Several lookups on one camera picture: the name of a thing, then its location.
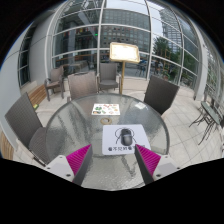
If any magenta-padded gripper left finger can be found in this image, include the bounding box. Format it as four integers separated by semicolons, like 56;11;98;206
44;143;94;187

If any grey wicker chair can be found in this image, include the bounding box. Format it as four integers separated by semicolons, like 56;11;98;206
143;74;181;117
43;65;66;102
66;71;100;103
97;62;122;93
4;92;51;167

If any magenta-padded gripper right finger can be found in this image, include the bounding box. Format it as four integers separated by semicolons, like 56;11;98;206
134;144;183;186

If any gold menu display stand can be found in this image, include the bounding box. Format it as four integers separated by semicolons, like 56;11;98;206
109;41;141;96

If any curved wooden slat bench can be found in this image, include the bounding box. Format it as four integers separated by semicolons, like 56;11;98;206
0;83;48;161

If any black computer mouse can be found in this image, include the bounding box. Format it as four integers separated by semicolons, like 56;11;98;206
119;127;133;147

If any laminated picture menu card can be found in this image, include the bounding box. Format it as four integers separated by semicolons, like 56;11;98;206
91;103;121;116

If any brass table centre ring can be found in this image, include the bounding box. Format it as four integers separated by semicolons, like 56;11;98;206
100;116;113;125

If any dark metal outdoor furniture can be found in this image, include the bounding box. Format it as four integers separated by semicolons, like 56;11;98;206
188;84;224;158

